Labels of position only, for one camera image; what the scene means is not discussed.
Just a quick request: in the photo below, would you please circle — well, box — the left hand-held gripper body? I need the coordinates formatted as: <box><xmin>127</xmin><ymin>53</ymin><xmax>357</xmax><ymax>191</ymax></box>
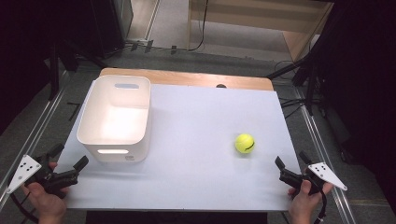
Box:
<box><xmin>6</xmin><ymin>153</ymin><xmax>79</xmax><ymax>199</ymax></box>

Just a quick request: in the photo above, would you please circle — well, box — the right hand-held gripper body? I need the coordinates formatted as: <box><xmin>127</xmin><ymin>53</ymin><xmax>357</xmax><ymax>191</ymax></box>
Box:
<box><xmin>278</xmin><ymin>161</ymin><xmax>348</xmax><ymax>196</ymax></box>

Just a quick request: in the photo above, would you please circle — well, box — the yellow tennis ball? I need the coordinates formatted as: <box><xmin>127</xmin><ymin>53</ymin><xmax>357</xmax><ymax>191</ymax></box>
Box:
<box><xmin>234</xmin><ymin>133</ymin><xmax>256</xmax><ymax>154</ymax></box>

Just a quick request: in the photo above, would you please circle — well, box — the white plastic bin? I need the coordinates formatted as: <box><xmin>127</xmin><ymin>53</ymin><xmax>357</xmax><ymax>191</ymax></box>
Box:
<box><xmin>76</xmin><ymin>74</ymin><xmax>152</xmax><ymax>164</ymax></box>

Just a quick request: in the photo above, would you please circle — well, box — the person's left hand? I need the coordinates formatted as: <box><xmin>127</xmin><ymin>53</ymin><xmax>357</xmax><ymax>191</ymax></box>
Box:
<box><xmin>21</xmin><ymin>181</ymin><xmax>70</xmax><ymax>224</ymax></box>

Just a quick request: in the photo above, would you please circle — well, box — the person's right hand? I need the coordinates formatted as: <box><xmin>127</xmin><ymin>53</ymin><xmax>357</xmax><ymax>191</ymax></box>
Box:
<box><xmin>288</xmin><ymin>179</ymin><xmax>334</xmax><ymax>224</ymax></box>

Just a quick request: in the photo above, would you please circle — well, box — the black tripod stand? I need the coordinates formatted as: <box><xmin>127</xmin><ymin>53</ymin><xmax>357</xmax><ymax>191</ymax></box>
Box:
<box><xmin>265</xmin><ymin>52</ymin><xmax>329</xmax><ymax>118</ymax></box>

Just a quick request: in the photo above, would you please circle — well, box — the black metal stand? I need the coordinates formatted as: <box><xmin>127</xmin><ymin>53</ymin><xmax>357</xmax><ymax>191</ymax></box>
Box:
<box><xmin>46</xmin><ymin>40</ymin><xmax>106</xmax><ymax>101</ymax></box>

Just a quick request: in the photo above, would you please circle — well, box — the white table board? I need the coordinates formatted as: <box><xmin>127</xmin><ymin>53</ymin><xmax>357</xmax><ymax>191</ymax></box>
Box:
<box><xmin>55</xmin><ymin>83</ymin><xmax>302</xmax><ymax>213</ymax></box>

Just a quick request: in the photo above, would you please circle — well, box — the black curtain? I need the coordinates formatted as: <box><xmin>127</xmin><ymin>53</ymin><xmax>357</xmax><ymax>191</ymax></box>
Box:
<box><xmin>0</xmin><ymin>0</ymin><xmax>94</xmax><ymax>135</ymax></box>
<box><xmin>311</xmin><ymin>0</ymin><xmax>396</xmax><ymax>214</ymax></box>

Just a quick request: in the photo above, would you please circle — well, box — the black cabinet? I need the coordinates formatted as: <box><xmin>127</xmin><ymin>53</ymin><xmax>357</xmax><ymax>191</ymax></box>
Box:
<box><xmin>90</xmin><ymin>0</ymin><xmax>134</xmax><ymax>59</ymax></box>

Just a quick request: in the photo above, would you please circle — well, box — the wooden shelf unit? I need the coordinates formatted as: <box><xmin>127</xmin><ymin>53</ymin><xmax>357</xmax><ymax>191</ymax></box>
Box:
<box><xmin>186</xmin><ymin>0</ymin><xmax>334</xmax><ymax>63</ymax></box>

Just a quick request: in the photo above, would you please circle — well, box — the metal floor rail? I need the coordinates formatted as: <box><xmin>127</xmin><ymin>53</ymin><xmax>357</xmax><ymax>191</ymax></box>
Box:
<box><xmin>0</xmin><ymin>71</ymin><xmax>71</xmax><ymax>213</ymax></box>
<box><xmin>293</xmin><ymin>88</ymin><xmax>358</xmax><ymax>224</ymax></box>

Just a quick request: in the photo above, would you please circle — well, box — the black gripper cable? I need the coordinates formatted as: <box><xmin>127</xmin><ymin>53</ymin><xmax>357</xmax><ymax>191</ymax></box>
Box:
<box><xmin>8</xmin><ymin>191</ymin><xmax>39</xmax><ymax>224</ymax></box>
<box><xmin>313</xmin><ymin>189</ymin><xmax>329</xmax><ymax>224</ymax></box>

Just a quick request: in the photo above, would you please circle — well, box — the black hanging cable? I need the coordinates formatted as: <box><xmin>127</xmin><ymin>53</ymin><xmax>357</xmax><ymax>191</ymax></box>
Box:
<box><xmin>188</xmin><ymin>0</ymin><xmax>209</xmax><ymax>52</ymax></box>

